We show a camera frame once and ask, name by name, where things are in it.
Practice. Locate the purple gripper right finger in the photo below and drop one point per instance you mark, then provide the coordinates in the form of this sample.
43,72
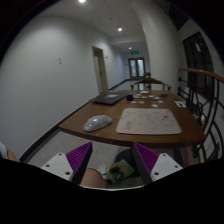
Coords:
152,166

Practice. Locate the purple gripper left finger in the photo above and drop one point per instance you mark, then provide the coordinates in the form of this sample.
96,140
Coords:
70,166

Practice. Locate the stained white mouse pad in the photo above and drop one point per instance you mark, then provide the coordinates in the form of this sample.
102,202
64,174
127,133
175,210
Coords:
146,121

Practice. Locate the grey computer mouse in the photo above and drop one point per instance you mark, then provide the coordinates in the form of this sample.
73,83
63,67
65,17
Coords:
97,122

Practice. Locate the yellow green bag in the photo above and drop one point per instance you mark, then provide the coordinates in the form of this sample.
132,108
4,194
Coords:
119,171

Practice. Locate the white card on table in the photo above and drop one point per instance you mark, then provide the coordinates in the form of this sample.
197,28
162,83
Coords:
180,104

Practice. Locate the small black object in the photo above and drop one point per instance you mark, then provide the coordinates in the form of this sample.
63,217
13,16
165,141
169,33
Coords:
129,98

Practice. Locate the dark closed laptop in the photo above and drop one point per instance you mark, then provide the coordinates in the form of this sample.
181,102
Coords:
109,98

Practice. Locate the wooden chair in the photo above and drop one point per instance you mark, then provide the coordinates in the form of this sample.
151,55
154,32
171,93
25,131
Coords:
147,79

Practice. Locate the curved stair railing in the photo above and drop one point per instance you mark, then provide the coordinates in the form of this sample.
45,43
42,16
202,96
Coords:
203,93

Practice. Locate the glass double door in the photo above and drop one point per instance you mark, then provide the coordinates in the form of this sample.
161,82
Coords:
136,67

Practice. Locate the side doorway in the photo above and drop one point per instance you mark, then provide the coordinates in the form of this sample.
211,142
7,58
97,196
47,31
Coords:
100,69

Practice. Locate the green exit sign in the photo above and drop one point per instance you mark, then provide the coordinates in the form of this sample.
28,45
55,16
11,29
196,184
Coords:
134,52

